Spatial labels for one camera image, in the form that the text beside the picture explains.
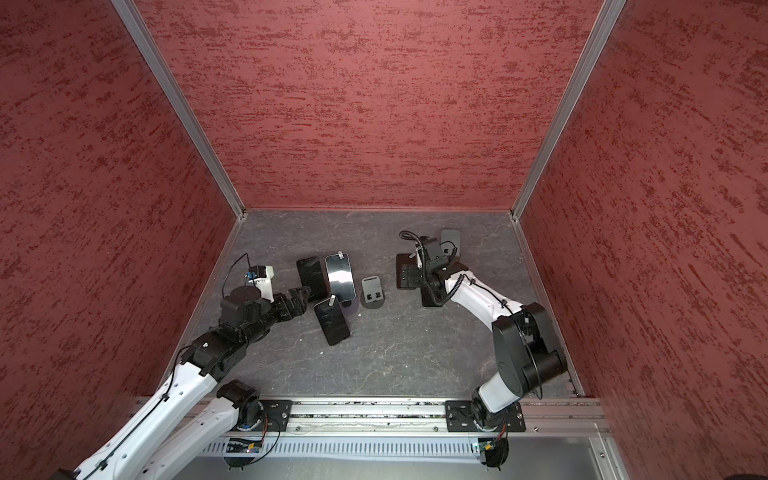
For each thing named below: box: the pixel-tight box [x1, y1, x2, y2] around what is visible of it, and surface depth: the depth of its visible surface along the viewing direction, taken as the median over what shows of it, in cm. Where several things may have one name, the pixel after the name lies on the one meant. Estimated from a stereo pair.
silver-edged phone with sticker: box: [325, 250, 356, 302], surface depth 91 cm
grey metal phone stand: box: [360, 275, 385, 309], surface depth 93 cm
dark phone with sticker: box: [396, 253, 423, 290], surface depth 84 cm
